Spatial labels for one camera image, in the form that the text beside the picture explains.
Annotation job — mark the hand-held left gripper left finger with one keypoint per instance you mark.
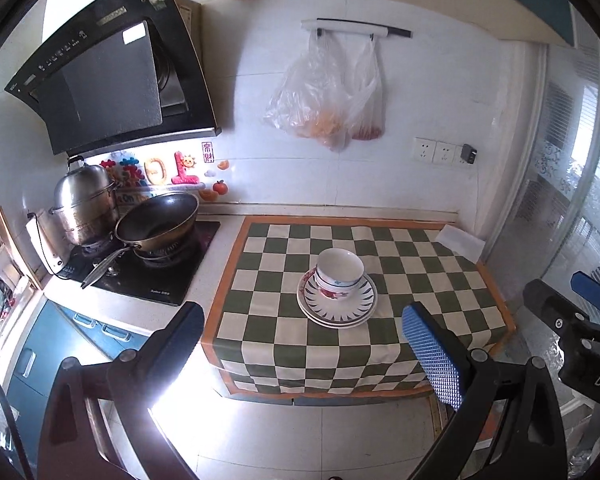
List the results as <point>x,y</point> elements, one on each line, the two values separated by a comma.
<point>192,325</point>

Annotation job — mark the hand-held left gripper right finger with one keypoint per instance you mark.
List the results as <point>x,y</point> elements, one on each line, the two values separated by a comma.
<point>430,350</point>

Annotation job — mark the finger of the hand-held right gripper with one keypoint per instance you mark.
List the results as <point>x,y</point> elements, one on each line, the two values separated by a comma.
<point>595,292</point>
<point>550,305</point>

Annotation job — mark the white plate with blue leaves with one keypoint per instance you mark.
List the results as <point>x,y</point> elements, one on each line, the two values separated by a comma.
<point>364,301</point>
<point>337,325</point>

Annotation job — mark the white bowl with pastel dots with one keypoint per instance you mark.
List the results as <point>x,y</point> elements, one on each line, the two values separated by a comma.
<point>340,262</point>

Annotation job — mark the black gas stove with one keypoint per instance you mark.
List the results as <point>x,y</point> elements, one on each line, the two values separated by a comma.
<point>150,285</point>

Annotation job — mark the green white checkered mat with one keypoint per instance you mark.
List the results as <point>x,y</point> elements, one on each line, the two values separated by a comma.
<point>270,310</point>

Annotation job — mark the white folded cloth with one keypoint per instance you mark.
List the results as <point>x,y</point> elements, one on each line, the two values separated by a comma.
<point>461,244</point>

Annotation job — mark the dark wok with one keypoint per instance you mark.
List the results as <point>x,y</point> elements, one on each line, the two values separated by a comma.
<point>155,220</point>

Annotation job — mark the glass sliding door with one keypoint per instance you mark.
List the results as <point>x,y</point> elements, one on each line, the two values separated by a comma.
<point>555,185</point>

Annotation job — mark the blue base cabinet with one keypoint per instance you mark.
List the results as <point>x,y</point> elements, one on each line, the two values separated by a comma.
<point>45,340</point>

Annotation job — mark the steel steamer pot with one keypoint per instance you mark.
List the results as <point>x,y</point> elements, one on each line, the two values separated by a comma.
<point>85,200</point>

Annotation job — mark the black plug adapter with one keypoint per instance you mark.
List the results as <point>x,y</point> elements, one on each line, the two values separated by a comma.
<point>470,154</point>

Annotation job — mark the white power strip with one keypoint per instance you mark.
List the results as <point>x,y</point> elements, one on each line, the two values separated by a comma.
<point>42,240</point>

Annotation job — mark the cluttered storage rack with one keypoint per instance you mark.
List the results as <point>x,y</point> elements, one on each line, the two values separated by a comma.
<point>0,295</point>

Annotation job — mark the clear plastic bag with oranges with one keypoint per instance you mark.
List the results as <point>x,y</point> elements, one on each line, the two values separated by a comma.
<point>300,105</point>

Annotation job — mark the clear plastic bag red contents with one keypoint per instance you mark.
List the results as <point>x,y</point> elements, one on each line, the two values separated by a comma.
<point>367,110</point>

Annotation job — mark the black range hood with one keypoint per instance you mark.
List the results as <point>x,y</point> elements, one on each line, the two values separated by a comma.
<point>105,85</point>

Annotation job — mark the colourful wall stickers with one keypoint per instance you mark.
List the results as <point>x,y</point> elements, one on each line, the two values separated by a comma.
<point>185,170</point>

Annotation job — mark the white wall socket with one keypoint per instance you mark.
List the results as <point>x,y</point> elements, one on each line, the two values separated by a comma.
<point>424,150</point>
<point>445,152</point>

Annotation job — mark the wall hook rail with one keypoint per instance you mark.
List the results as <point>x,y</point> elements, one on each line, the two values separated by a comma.
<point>355,27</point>

